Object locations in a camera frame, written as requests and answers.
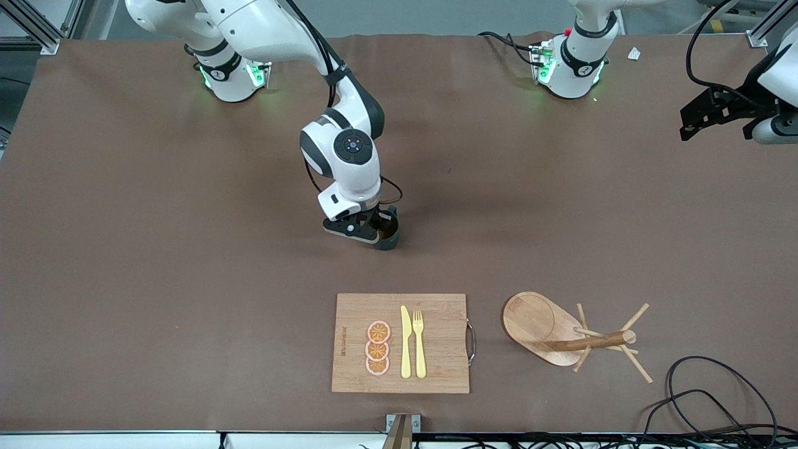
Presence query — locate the teal ribbed cup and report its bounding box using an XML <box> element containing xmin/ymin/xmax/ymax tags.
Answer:
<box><xmin>373</xmin><ymin>209</ymin><xmax>401</xmax><ymax>251</ymax></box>

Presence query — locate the yellow plastic fork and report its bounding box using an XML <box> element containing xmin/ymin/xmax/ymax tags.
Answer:
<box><xmin>412</xmin><ymin>310</ymin><xmax>428</xmax><ymax>379</ymax></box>

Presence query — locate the wooden mug tree stand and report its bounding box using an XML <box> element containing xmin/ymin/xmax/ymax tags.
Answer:
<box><xmin>502</xmin><ymin>291</ymin><xmax>654</xmax><ymax>384</ymax></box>

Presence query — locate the aluminium post with bracket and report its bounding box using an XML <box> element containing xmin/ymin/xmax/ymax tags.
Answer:
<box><xmin>382</xmin><ymin>413</ymin><xmax>421</xmax><ymax>449</ymax></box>

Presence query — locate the yellow plastic knife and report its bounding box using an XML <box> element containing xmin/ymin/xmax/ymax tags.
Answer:
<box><xmin>400</xmin><ymin>305</ymin><xmax>413</xmax><ymax>379</ymax></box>

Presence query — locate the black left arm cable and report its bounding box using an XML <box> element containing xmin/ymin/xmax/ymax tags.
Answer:
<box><xmin>685</xmin><ymin>0</ymin><xmax>780</xmax><ymax>107</ymax></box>

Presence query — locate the brown table cover sheet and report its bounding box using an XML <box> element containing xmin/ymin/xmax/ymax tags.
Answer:
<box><xmin>0</xmin><ymin>31</ymin><xmax>798</xmax><ymax>435</ymax></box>

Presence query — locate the black cable loop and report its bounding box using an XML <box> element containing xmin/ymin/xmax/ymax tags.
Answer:
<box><xmin>636</xmin><ymin>355</ymin><xmax>780</xmax><ymax>437</ymax></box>

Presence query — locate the bamboo cutting board metal handle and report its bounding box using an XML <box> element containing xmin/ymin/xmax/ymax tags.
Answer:
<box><xmin>331</xmin><ymin>293</ymin><xmax>477</xmax><ymax>395</ymax></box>

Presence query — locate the aluminium frame profile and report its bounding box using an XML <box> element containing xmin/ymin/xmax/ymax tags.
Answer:
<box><xmin>0</xmin><ymin>0</ymin><xmax>63</xmax><ymax>56</ymax></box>
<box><xmin>746</xmin><ymin>0</ymin><xmax>789</xmax><ymax>49</ymax></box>

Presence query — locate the black left base cable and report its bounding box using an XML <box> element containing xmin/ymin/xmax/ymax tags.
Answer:
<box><xmin>478</xmin><ymin>31</ymin><xmax>538</xmax><ymax>67</ymax></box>

